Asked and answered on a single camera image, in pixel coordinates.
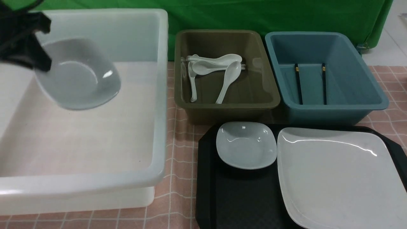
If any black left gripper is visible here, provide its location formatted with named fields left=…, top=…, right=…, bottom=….
left=0, top=3, right=52, bottom=72

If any small white bowl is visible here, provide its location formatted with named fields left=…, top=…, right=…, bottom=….
left=216, top=121, right=277, bottom=170
left=35, top=38, right=121, bottom=110

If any black chopstick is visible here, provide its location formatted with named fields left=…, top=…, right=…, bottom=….
left=321, top=63, right=327, bottom=105
left=294, top=63, right=303, bottom=105

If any large white square plate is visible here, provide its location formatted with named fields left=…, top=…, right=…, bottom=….
left=277, top=128, right=407, bottom=229

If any large white plastic bin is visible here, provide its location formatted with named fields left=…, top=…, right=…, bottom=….
left=0, top=8, right=169, bottom=215

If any white ceramic spoon, left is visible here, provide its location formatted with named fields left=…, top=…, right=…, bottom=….
left=188, top=60, right=197, bottom=103

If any white ceramic spoon, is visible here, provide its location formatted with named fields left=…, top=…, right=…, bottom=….
left=186, top=54, right=243, bottom=66
left=215, top=61, right=242, bottom=104
left=188, top=60, right=197, bottom=103
left=191, top=61, right=228, bottom=75

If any white ceramic spoon, middle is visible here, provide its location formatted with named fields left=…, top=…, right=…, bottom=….
left=191, top=61, right=228, bottom=75

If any white ceramic spoon, top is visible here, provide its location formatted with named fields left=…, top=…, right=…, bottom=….
left=186, top=54, right=243, bottom=66

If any white ceramic spoon, right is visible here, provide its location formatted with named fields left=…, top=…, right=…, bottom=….
left=215, top=61, right=242, bottom=104

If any pink checkered tablecloth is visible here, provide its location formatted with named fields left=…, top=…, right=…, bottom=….
left=1, top=62, right=406, bottom=229

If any olive green plastic bin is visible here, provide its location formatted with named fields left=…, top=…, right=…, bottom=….
left=174, top=30, right=280, bottom=125

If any black plastic serving tray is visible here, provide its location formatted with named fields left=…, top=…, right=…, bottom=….
left=195, top=124, right=406, bottom=229

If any teal blue plastic bin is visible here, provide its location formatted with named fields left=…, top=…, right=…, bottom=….
left=265, top=31, right=389, bottom=126

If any green backdrop cloth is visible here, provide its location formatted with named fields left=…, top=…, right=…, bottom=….
left=36, top=0, right=393, bottom=61

